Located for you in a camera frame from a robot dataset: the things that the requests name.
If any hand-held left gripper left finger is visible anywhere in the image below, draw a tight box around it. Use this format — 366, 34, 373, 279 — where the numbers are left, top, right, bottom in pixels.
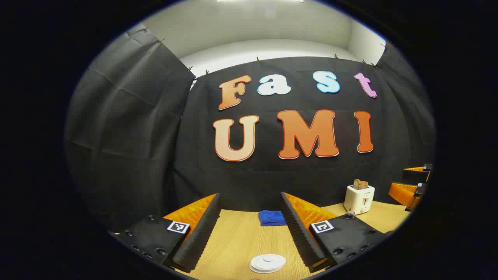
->
110, 193, 222, 273

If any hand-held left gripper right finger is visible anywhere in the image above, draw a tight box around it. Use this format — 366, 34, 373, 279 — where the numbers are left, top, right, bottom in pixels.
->
280, 192, 394, 273

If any blue folded cloth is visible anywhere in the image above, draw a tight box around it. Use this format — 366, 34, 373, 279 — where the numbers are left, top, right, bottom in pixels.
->
259, 210, 288, 226

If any white toaster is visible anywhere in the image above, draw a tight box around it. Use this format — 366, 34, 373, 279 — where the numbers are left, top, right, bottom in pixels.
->
344, 184, 375, 215

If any black backdrop cloth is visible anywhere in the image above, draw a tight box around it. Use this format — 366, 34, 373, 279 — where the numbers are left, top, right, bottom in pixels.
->
64, 23, 436, 234

